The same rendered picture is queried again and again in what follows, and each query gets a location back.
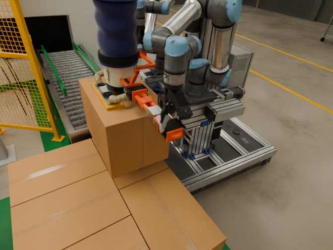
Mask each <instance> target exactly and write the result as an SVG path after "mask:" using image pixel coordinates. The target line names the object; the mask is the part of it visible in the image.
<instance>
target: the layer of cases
mask: <svg viewBox="0 0 333 250"><path fill-rule="evenodd" d="M7 166H8V181H9V195H10V207H11V209H10V210H11V224H12V239H13V250H222V248H223V246H224V244H225V242H226V240H227V238H226V236H225V235H224V234H223V233H222V231H221V230H220V229H219V228H218V227H217V225H216V224H215V223H214V222H213V220H212V219H211V218H210V217H209V216H208V214H207V213H206V212H205V211H204V209H203V208H202V207H201V206H200V204H199V203H198V202H197V201H196V199H195V198H194V197H193V196H192V195H191V193H190V192H189V191H188V190H187V188H186V187H185V186H184V185H183V184H182V182H181V181H180V180H179V179H178V177H177V176H176V175H175V174H174V172H173V171H172V170H171V169H170V168H169V166H168V165H167V164H166V163H165V161H164V160H161V161H158V162H156V163H154V164H151V165H148V166H146V167H143V168H140V169H138V170H135V171H132V172H130V173H127V174H124V175H122V176H119V177H116V178H114V179H112V178H111V176H110V174H109V172H108V169H107V167H106V165H105V163H104V161H103V159H102V157H101V155H100V152H99V150H98V148H97V146H96V144H95V142H94V140H93V138H92V139H91V138H89V139H86V140H84V141H80V142H77V143H74V144H71V145H67V146H64V147H61V148H58V149H55V150H51V151H48V152H45V153H42V154H38V155H35V156H32V157H29V158H26V159H22V160H19V161H16V162H13V163H9V164H8V165H7Z"/></svg>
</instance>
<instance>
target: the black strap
mask: <svg viewBox="0 0 333 250"><path fill-rule="evenodd" d="M98 59H99V61H101V62H103V63H105V64H109V65H128V64H132V63H135V62H136V61H138V59H139V50H137V52H136V54H134V55H132V56H130V57H126V58H110V57H106V56H104V55H103V54H102V53H101V51H100V49H99V50H98Z"/></svg>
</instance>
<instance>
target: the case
mask: <svg viewBox="0 0 333 250"><path fill-rule="evenodd" d="M136 80H137V81H138V82H139V83H140V82H141V84H144V85H145V86H146V87H147V88H148V90H149V92H150V95H151V96H152V97H153V98H154V101H153V102H154V103H155V104H156V105H158V95H157V94H156V93H155V92H154V91H153V90H152V89H151V88H150V87H148V86H147V85H146V84H145V83H144V82H143V81H142V80H141V79H140V78H139V77H137V78H136ZM78 82H79V87H80V92H81V97H82V102H83V107H84V112H85V118H86V123H87V127H88V129H89V131H90V133H91V135H92V137H93V140H94V142H95V144H96V146H97V148H98V150H99V152H100V155H101V157H102V159H103V161H104V163H105V165H106V167H107V169H108V172H109V174H110V176H111V178H112V179H114V178H116V177H119V176H122V175H124V174H127V173H130V172H132V171H135V170H138V169H140V168H143V167H146V166H148V165H151V164H154V163H156V162H158V161H161V160H164V159H166V158H168V151H169V142H168V143H167V142H166V139H165V138H164V137H163V136H162V135H161V133H160V132H157V126H158V124H157V123H152V121H151V120H150V119H149V118H148V117H147V111H146V110H145V109H144V108H141V106H140V105H139V104H138V102H137V101H136V102H132V101H129V100H126V101H122V103H123V105H124V107H123V108H119V109H114V110H110V111H107V110H106V108H105V107H104V105H103V104H102V102H101V100H100V99H99V97H98V95H97V94H96V92H95V91H94V89H93V87H92V86H91V83H95V82H96V81H95V78H94V77H91V78H85V79H79V80H78Z"/></svg>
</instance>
